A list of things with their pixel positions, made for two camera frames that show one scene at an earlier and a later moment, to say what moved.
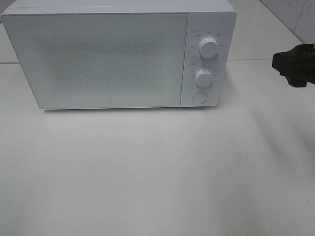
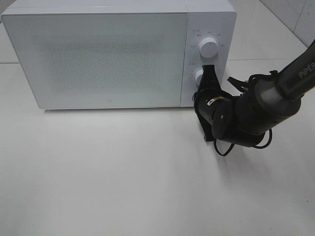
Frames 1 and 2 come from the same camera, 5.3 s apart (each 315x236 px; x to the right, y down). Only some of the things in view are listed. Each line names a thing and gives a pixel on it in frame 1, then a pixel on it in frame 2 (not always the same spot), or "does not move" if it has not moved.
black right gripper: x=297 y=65 to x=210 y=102
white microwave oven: x=103 y=54 does not move
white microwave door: x=112 y=60 does not move
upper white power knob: x=208 y=47 does not move
